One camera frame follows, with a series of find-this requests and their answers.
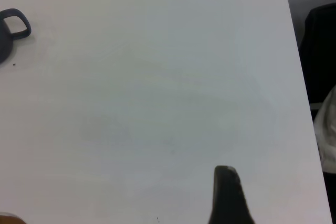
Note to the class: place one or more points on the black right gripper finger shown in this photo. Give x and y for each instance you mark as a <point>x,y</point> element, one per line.
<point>228,197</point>

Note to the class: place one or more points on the white crumpled cloth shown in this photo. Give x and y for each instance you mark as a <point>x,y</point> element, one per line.
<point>328,134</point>

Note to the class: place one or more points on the black chair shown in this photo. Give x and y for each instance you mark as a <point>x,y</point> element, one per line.
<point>320,56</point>

